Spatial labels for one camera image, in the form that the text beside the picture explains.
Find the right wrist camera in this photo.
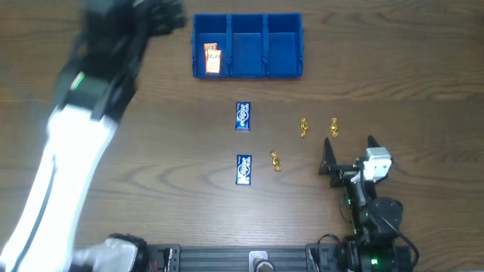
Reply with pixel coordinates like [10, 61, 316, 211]
[350, 146, 394, 185]

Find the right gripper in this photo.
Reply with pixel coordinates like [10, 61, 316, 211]
[318, 134, 381, 188]

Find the mounting rail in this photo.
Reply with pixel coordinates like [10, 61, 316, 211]
[145, 243, 413, 272]

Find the blue candy pack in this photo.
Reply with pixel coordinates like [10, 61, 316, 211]
[235, 101, 251, 131]
[235, 153, 253, 186]

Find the blue tray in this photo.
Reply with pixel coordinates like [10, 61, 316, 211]
[191, 13, 305, 79]

